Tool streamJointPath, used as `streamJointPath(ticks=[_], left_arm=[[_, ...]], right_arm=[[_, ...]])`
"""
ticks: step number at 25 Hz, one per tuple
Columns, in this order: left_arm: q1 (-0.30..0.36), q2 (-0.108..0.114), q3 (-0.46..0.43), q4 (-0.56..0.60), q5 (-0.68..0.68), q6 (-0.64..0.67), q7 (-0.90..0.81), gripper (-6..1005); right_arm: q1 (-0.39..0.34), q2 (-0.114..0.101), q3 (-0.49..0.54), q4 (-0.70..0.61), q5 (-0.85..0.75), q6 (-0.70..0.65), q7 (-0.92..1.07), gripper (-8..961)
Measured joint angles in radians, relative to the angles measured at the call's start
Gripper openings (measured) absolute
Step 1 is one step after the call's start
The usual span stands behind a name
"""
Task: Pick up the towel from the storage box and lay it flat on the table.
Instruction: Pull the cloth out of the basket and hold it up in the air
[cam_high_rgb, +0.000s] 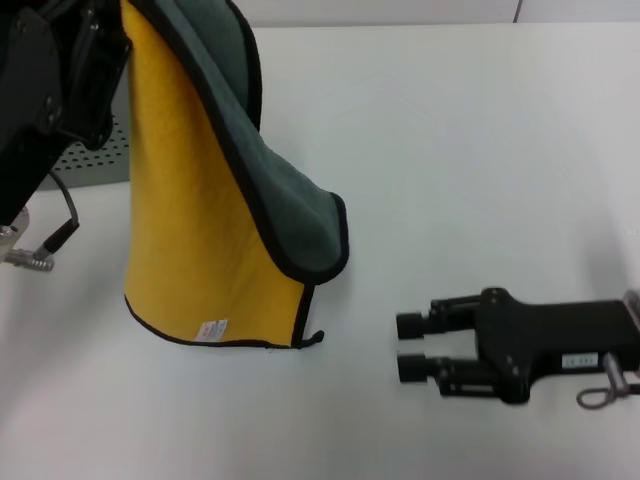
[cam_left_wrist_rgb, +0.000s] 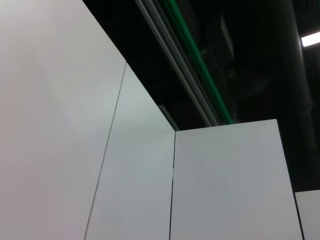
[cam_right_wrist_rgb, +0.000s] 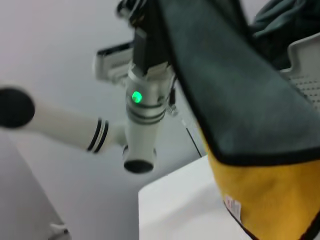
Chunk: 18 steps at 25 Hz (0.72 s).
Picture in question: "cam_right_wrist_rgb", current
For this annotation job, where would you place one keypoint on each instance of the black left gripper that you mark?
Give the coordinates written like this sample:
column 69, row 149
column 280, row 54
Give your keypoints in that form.
column 152, row 37

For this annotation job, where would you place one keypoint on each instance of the yellow and green towel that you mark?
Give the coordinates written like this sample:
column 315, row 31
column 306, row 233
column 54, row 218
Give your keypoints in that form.
column 237, row 100

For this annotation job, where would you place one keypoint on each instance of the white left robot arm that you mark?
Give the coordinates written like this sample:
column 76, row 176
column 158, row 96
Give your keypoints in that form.
column 142, row 130

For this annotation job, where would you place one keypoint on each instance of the white box with black rim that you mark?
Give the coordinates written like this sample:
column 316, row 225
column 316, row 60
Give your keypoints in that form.
column 110, row 65

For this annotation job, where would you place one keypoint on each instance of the grey perforated plastic storage box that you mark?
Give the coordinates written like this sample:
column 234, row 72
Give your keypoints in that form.
column 307, row 85

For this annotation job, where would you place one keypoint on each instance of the dark green crumpled cloth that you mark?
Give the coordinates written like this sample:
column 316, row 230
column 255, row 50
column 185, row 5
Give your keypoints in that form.
column 282, row 22

